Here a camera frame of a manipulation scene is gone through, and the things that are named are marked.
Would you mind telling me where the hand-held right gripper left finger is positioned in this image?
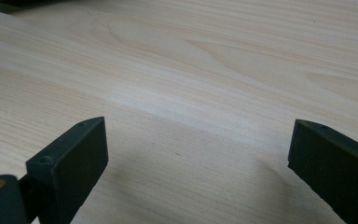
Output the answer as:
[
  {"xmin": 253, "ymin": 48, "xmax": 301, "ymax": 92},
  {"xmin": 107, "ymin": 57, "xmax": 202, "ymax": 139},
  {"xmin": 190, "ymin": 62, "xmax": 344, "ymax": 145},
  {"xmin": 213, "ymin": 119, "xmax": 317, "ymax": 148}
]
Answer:
[{"xmin": 25, "ymin": 116, "xmax": 110, "ymax": 224}]

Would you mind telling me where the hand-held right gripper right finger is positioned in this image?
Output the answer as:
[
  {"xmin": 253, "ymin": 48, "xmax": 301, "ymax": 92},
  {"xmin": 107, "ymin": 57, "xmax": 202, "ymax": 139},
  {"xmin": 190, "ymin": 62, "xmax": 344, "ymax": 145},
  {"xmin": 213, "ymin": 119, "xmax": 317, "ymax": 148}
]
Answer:
[{"xmin": 287, "ymin": 119, "xmax": 358, "ymax": 224}]

